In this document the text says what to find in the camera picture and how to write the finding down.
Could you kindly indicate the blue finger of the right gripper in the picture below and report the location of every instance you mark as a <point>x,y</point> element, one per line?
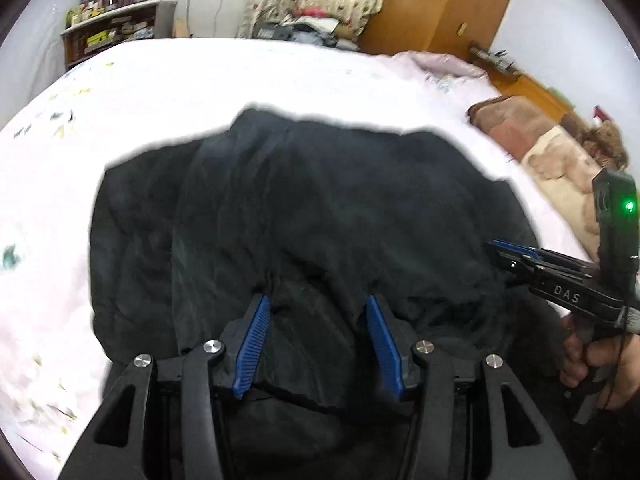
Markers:
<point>511,257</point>

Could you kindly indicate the pink floral bed sheet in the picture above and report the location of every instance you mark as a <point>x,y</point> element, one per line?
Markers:
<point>143,95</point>

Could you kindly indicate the black camera box green light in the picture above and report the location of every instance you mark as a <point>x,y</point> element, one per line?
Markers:
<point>617,214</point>

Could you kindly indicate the brown teddy bear toy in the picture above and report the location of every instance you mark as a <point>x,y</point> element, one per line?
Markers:
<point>605,145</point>

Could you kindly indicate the white cabinet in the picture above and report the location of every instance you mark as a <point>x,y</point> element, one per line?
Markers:
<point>208,18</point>

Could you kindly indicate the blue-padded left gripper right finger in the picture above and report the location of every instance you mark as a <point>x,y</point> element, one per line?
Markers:
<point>392,340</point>

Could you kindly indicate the wooden wardrobe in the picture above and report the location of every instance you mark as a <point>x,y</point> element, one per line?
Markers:
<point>441,26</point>

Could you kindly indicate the clothes pile by window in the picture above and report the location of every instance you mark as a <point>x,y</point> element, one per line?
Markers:
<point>312,27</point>

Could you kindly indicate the person's right hand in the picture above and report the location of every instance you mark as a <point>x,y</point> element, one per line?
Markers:
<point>619,351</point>

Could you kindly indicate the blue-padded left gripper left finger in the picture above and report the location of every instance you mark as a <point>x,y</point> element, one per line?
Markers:
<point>244,339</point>

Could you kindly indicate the brown bear pattern pillow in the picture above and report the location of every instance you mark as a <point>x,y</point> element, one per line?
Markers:
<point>560,167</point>

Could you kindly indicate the grey storage shelf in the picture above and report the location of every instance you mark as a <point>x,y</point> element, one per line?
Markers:
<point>152,19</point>

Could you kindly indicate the large black jacket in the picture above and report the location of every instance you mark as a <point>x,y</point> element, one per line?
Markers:
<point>317,218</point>

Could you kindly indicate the wooden headboard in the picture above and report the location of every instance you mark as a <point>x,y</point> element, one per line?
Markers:
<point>510,80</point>

